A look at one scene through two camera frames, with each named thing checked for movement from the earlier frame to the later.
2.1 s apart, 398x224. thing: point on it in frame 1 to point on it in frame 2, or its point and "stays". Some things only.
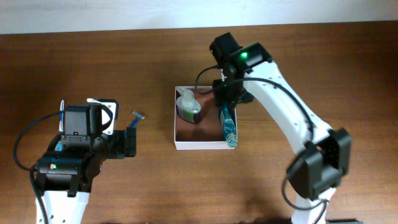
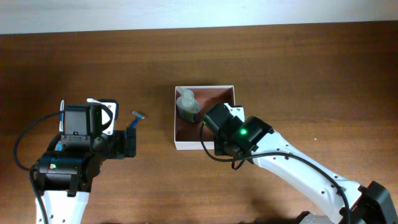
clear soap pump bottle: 188,107 stays
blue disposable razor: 138,116 stays
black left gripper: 121,150 stays
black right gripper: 219,94 to 219,147
